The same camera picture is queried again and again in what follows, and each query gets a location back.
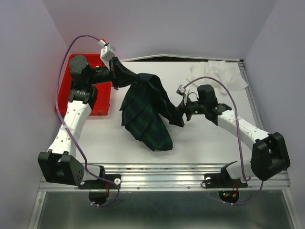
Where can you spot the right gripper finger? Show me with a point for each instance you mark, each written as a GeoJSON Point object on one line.
{"type": "Point", "coordinates": [180, 109]}
{"type": "Point", "coordinates": [177, 119]}

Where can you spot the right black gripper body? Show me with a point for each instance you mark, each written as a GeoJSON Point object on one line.
{"type": "Point", "coordinates": [193, 108]}

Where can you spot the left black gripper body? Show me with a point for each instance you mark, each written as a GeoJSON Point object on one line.
{"type": "Point", "coordinates": [115, 71]}

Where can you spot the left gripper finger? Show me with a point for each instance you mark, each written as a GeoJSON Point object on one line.
{"type": "Point", "coordinates": [125, 81]}
{"type": "Point", "coordinates": [126, 74]}

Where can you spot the green plaid skirt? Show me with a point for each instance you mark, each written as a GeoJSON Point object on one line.
{"type": "Point", "coordinates": [145, 102]}

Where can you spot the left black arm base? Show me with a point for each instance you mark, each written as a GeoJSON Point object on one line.
{"type": "Point", "coordinates": [104, 189]}

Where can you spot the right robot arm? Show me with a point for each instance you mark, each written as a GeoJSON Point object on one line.
{"type": "Point", "coordinates": [269, 153]}

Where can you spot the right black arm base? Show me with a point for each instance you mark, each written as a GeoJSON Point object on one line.
{"type": "Point", "coordinates": [230, 187]}

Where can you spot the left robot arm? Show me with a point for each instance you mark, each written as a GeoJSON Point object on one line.
{"type": "Point", "coordinates": [59, 164]}

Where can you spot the red plastic tray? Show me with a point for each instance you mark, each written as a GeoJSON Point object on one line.
{"type": "Point", "coordinates": [102, 104]}

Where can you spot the white folded skirt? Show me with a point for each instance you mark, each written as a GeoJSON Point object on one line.
{"type": "Point", "coordinates": [228, 73]}

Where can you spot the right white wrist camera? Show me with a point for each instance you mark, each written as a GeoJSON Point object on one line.
{"type": "Point", "coordinates": [183, 92]}

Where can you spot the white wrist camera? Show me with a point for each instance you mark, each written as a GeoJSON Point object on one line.
{"type": "Point", "coordinates": [107, 52]}
{"type": "Point", "coordinates": [183, 92]}

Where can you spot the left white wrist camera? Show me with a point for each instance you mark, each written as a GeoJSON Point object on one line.
{"type": "Point", "coordinates": [107, 52]}

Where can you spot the aluminium rail frame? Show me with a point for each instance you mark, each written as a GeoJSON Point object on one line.
{"type": "Point", "coordinates": [164, 183]}

